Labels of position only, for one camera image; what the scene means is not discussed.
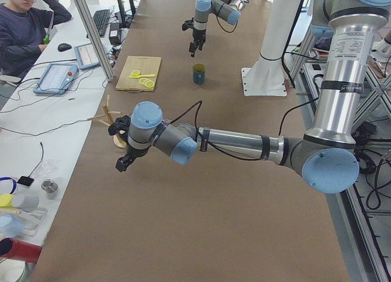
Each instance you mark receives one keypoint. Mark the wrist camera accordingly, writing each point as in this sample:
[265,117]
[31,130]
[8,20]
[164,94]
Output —
[188,24]
[120,127]

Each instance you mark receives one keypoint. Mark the red thermos bottle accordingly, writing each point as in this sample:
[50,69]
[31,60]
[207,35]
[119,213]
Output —
[20,250]

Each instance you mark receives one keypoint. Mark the near teach pendant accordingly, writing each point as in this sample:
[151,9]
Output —
[56,79]

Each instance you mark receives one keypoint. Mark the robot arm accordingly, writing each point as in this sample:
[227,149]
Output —
[227,10]
[324,155]

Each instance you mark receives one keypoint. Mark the black keyboard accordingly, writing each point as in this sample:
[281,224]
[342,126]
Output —
[101,20]

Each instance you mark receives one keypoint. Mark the clear plastic bag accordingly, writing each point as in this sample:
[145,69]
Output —
[46,169]

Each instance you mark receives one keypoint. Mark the black computer mouse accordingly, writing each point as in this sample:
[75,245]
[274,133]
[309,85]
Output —
[64,47]

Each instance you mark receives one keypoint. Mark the seated person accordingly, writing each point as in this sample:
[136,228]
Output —
[23,29]

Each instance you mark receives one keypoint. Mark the teach pendant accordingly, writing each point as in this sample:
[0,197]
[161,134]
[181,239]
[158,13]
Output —
[86,56]
[56,79]

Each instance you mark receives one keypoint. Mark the aluminium frame post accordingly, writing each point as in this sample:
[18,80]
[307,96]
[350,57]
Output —
[94,37]

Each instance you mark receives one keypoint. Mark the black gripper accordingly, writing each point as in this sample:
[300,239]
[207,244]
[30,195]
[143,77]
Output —
[136,152]
[198,35]

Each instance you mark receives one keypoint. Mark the small black square device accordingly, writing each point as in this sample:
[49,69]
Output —
[25,181]

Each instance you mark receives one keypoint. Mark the black power box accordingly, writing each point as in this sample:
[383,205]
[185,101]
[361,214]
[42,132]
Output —
[115,34]

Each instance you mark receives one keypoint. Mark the far teach pendant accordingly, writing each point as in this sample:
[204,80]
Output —
[86,56]

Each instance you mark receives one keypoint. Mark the dark blue mug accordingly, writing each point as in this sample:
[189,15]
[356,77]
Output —
[198,74]

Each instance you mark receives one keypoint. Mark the light blue cup on rack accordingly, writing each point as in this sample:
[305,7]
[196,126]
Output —
[11,225]

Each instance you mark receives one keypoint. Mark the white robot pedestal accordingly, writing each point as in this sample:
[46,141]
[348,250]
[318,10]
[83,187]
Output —
[266,77]

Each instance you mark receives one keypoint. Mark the wooden cup rack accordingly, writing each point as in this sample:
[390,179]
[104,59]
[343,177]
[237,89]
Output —
[107,120]

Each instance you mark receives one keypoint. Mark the wooden cutting board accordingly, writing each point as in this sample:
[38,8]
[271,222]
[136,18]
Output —
[139,65]

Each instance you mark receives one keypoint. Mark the yellow cup on rack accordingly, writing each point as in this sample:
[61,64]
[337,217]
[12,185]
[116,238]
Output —
[6,200]

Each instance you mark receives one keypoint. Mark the yellow plastic knife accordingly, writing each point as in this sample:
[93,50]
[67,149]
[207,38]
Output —
[142,76]

